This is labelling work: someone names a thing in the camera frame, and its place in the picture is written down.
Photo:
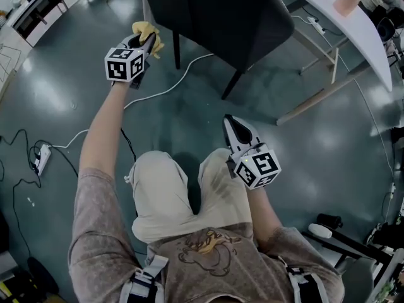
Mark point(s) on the grey office chair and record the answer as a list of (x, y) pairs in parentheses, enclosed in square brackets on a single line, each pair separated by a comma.
[(369, 279)]

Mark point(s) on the pinkish printed t-shirt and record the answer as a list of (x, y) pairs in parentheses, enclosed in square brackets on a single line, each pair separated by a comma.
[(221, 270)]

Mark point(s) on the small white power strip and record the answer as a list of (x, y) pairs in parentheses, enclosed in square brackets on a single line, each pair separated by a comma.
[(316, 24)]

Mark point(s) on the black cylindrical object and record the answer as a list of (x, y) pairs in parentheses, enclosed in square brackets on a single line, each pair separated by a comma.
[(329, 220)]

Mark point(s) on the white power strip with plugs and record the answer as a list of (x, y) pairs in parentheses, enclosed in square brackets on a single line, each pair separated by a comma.
[(43, 158)]

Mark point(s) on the black low bench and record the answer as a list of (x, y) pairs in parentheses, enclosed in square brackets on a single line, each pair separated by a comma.
[(350, 245)]

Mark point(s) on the black round bag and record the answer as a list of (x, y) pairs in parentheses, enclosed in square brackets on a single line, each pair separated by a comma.
[(42, 276)]

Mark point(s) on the white and dark cabinet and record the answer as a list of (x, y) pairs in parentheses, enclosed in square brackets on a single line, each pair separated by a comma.
[(34, 11)]

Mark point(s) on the black speaker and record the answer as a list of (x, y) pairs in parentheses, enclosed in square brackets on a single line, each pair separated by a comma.
[(385, 29)]

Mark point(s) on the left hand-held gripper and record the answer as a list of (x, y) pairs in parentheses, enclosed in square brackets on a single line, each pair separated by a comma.
[(118, 71)]

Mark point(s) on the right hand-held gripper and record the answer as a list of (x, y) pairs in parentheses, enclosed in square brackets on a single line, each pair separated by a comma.
[(260, 167)]

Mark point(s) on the person's left forearm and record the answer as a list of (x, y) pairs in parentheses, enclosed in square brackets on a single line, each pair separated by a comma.
[(101, 131)]

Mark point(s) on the beige shorts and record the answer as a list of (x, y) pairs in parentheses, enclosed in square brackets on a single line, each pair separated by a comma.
[(164, 197)]

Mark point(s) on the white oval bottle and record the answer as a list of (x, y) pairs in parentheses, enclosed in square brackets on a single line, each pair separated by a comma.
[(320, 230)]

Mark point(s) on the person's right forearm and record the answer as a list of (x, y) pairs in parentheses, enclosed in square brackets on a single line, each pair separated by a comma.
[(263, 213)]

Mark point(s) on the white table with wooden legs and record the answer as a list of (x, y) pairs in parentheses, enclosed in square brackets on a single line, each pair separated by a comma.
[(363, 27)]

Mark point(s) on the dark grey chair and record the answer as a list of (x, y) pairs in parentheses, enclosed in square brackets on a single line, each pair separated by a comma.
[(227, 21)]

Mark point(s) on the yellow cloth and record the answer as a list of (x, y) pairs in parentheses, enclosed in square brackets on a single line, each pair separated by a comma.
[(142, 28)]

